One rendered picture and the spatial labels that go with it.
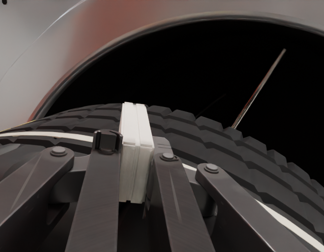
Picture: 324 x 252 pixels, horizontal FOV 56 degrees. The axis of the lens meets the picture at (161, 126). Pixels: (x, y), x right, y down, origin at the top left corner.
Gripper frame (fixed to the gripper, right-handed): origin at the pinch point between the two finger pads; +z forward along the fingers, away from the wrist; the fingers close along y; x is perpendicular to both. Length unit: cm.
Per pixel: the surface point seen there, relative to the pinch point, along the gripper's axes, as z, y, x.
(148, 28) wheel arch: 31.5, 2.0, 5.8
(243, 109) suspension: 49, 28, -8
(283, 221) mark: -0.4, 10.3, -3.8
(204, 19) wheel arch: 28.4, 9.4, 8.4
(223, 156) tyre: 6.2, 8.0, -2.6
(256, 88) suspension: 49, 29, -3
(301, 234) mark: -0.9, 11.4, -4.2
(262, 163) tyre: 7.5, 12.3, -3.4
